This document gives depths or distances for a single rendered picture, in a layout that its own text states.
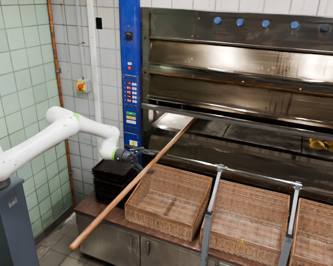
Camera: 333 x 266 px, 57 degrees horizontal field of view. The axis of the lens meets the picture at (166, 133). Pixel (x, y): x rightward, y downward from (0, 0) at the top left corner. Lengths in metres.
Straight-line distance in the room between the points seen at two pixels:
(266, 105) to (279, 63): 0.30
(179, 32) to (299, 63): 0.83
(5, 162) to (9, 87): 1.00
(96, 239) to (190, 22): 1.86
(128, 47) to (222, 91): 0.78
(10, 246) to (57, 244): 1.21
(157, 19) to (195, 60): 0.40
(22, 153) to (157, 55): 1.20
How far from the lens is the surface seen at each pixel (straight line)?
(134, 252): 2.60
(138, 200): 2.60
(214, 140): 2.40
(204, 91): 2.29
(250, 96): 2.23
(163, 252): 2.45
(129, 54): 2.42
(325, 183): 2.46
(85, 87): 2.68
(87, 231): 1.52
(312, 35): 2.14
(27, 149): 1.70
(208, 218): 2.01
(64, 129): 1.72
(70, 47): 2.78
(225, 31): 2.19
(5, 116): 2.59
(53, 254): 3.18
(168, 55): 2.31
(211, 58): 2.22
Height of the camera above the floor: 2.21
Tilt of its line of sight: 25 degrees down
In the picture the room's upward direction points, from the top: 2 degrees clockwise
